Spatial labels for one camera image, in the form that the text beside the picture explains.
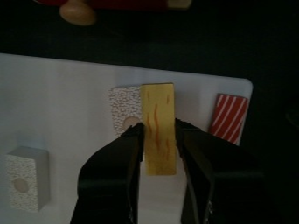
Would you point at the tan wooden egg-shaped knob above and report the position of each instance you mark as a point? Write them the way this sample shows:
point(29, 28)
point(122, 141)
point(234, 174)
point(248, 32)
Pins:
point(76, 13)

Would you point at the beige wooden block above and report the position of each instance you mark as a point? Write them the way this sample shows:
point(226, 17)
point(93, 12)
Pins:
point(178, 3)

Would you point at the yellow wooden egg piece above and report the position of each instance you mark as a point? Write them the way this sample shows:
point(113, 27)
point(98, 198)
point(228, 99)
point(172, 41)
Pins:
point(158, 116)

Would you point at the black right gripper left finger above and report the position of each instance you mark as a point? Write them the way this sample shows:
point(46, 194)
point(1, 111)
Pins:
point(108, 172)

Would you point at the white speckled rice block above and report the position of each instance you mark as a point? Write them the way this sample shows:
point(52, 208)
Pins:
point(122, 109)
point(24, 179)

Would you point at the red white striped fish piece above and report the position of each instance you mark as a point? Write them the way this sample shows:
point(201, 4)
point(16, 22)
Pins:
point(228, 117)

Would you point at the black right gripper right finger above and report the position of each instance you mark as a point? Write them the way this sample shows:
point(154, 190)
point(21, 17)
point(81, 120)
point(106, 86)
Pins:
point(225, 180)

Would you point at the red wooden toy box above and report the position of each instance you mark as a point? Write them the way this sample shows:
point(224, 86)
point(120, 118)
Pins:
point(124, 3)

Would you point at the white cutting board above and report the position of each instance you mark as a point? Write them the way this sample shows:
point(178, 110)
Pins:
point(57, 116)

